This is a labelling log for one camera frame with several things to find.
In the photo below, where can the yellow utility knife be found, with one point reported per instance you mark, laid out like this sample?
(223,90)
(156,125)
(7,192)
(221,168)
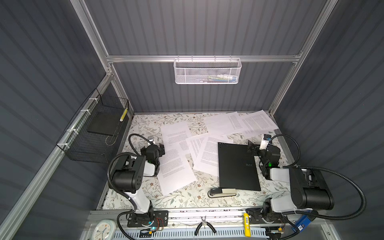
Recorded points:
(247,228)

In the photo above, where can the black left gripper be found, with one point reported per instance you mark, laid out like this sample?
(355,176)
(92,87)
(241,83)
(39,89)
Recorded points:
(161,149)

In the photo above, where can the black pad in basket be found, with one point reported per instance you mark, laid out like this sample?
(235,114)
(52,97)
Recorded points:
(105,124)

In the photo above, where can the black handled pliers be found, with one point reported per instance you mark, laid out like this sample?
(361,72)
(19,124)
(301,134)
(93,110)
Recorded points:
(203,224)

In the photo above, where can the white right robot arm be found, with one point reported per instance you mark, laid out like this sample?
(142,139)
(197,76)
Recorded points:
(309,192)

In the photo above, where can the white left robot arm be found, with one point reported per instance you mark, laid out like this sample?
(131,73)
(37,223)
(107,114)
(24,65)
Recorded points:
(125,175)

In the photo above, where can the yellow marker in basket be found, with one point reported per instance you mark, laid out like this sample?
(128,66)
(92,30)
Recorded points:
(123,115)

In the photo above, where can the black wire basket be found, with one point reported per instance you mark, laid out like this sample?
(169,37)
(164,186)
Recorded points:
(79,145)

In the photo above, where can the white wire mesh basket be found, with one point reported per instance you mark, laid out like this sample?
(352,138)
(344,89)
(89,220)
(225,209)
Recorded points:
(189,71)

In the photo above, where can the white wall clock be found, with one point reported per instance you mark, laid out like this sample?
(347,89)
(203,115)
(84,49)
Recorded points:
(104,230)

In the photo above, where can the pens in white basket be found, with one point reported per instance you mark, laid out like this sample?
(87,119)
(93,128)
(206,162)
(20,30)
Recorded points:
(229,79)

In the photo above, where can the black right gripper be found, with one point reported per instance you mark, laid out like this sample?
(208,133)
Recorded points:
(253,147)

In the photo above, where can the black file folder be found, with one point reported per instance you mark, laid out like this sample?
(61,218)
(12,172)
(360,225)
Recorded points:
(237,168)

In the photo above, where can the grey black stapler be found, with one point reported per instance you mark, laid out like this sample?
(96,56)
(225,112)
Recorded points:
(221,193)

